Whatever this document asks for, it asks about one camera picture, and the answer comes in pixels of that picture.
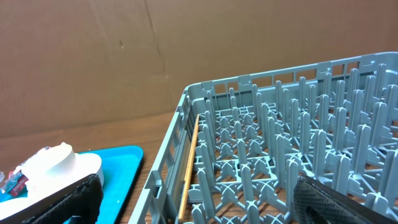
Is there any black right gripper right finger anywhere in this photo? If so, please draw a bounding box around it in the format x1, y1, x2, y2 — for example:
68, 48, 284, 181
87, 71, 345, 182
294, 175, 396, 224

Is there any white cup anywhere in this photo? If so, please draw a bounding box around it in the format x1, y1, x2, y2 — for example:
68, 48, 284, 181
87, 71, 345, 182
21, 142, 76, 181

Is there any grey dishwasher rack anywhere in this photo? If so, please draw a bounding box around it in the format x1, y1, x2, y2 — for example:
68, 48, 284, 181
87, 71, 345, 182
129, 52, 397, 223

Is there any pink small saucer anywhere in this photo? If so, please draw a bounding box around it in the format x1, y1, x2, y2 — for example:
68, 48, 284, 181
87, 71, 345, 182
1, 153, 104, 220

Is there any red snack wrapper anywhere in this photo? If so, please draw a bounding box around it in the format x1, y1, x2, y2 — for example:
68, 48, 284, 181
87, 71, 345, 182
1, 171, 28, 197

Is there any teal plastic tray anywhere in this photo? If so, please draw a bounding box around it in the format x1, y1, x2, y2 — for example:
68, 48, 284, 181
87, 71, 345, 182
1, 146, 143, 223

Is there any wooden chopstick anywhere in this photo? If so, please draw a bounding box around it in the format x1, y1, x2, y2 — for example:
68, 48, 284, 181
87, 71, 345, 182
178, 114, 200, 223

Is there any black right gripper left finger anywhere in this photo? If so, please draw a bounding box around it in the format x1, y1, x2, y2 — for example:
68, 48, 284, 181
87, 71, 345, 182
22, 174, 103, 224

